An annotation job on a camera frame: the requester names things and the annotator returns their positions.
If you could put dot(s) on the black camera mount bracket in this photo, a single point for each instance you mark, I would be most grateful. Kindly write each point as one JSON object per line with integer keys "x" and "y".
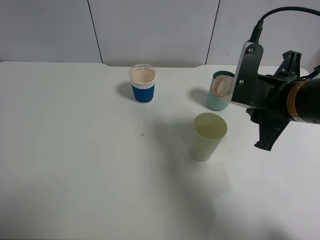
{"x": 246, "y": 74}

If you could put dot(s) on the pale green plastic cup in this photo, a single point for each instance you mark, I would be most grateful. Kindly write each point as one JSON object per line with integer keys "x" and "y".
{"x": 209, "y": 130}

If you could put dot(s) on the clear plastic drink bottle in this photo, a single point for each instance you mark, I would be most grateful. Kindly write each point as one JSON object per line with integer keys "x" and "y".
{"x": 222, "y": 87}

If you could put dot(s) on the teal plastic cup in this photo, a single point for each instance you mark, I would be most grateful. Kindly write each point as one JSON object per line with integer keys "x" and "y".
{"x": 213, "y": 102}

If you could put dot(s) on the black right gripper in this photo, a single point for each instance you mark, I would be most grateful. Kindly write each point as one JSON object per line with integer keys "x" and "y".
{"x": 271, "y": 114}

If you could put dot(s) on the blue sleeved paper cup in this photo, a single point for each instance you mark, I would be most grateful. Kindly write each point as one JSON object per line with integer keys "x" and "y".
{"x": 142, "y": 78}

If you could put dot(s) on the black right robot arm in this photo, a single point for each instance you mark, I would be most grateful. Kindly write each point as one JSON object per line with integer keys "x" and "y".
{"x": 303, "y": 100}

